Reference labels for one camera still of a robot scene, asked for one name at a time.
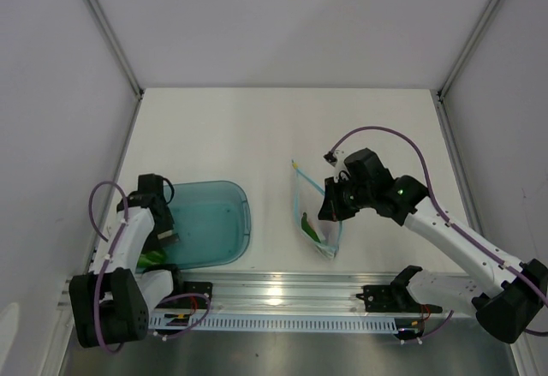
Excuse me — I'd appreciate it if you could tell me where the right aluminium frame post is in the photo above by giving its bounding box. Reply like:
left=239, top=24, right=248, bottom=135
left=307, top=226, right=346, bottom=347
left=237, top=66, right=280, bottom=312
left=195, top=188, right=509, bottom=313
left=436, top=0, right=526, bottom=98

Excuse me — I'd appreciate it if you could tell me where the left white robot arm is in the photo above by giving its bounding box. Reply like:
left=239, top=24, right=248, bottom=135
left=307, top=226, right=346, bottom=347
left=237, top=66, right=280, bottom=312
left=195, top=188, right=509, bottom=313
left=68, top=174, right=186, bottom=352

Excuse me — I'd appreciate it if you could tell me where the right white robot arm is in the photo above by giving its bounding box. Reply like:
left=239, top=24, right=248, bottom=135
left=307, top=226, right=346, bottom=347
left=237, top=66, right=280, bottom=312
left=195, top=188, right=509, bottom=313
left=318, top=148, right=547, bottom=343

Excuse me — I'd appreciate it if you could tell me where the aluminium frame post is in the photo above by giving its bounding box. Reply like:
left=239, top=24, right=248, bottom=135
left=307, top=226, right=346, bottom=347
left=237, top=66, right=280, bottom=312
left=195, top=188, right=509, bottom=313
left=68, top=0, right=145, bottom=98
left=436, top=0, right=526, bottom=98

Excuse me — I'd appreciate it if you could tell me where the clear zip top bag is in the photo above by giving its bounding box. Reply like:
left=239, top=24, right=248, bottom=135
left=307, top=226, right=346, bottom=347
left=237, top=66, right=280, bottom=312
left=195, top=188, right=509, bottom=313
left=291, top=160, right=343, bottom=260

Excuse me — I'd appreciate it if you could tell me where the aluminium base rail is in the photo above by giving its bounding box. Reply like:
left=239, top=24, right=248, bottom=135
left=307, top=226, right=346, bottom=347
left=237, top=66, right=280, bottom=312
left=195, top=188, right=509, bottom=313
left=59, top=271, right=463, bottom=318

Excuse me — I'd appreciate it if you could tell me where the green chili pepper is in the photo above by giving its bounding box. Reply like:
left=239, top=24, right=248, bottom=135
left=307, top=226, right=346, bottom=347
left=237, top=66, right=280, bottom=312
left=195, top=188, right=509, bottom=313
left=301, top=212, right=322, bottom=243

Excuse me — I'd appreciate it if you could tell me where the green bell pepper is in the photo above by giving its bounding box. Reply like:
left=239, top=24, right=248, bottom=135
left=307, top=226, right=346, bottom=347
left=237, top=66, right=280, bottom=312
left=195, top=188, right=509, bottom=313
left=136, top=249, right=167, bottom=272

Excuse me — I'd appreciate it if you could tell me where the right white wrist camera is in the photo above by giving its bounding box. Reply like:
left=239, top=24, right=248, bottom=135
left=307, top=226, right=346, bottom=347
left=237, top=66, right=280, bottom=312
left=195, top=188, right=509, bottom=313
left=323, top=149, right=347, bottom=167

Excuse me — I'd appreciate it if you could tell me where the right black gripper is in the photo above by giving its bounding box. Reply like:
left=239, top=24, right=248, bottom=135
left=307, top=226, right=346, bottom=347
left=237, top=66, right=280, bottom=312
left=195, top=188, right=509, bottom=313
left=319, top=174, right=374, bottom=222

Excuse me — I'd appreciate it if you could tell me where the purple eggplant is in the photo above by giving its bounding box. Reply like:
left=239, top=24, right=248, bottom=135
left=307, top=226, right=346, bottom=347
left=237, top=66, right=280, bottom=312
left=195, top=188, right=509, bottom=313
left=319, top=220, right=338, bottom=243

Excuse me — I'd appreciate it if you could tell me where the white slotted cable duct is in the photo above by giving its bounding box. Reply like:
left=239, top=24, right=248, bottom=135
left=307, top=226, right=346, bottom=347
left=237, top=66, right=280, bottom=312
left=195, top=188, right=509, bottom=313
left=147, top=313, right=397, bottom=334

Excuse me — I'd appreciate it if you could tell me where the left aluminium frame post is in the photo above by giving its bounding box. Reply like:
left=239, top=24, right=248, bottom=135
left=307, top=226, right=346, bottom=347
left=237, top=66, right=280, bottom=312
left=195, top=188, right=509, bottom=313
left=68, top=0, right=145, bottom=98

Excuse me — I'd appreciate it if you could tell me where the blue plastic tray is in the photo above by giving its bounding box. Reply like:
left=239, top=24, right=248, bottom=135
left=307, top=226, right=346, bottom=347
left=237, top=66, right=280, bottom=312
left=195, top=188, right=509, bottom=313
left=164, top=181, right=252, bottom=270

